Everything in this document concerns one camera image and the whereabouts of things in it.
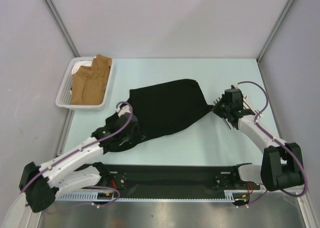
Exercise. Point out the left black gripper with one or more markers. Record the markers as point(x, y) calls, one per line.
point(139, 135)

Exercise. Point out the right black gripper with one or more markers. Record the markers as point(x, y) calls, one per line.
point(216, 108)

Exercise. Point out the striped white tank top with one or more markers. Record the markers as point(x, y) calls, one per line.
point(243, 107)

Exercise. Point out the black tank top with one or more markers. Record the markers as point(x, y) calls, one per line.
point(164, 109)

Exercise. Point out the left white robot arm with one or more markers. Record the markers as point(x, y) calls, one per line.
point(42, 184)

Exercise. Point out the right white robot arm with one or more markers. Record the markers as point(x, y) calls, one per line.
point(282, 163)

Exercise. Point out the brown tank top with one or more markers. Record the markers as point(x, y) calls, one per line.
point(89, 80)

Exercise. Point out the white plastic basket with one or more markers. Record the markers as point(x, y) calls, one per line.
point(64, 94)

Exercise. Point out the slotted cable duct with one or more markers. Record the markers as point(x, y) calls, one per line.
point(95, 196)

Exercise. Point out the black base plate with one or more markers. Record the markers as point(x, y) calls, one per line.
point(173, 182)

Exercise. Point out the right aluminium corner post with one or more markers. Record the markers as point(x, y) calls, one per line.
point(277, 26)

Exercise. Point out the aluminium corner post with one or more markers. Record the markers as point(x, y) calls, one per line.
point(61, 26)
point(277, 26)

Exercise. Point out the left aluminium corner post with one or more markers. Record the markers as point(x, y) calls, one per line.
point(61, 26)

